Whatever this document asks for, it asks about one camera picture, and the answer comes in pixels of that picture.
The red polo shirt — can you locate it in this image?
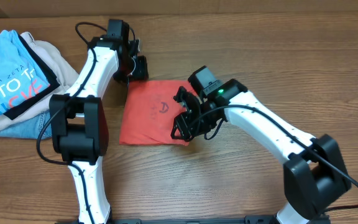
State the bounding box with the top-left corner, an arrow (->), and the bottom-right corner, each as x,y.
119,80 -> 194,146

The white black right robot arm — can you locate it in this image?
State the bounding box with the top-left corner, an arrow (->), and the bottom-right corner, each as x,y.
171,66 -> 351,223

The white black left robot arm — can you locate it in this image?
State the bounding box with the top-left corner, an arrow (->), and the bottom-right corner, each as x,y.
47,19 -> 149,223

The white beige folded garment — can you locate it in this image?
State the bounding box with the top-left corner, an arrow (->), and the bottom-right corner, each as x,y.
0,32 -> 78,137

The blue denim garment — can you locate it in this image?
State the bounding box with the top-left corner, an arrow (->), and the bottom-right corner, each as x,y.
0,110 -> 50,139

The light blue printed t-shirt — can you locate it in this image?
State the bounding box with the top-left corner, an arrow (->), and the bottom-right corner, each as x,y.
0,30 -> 58,119

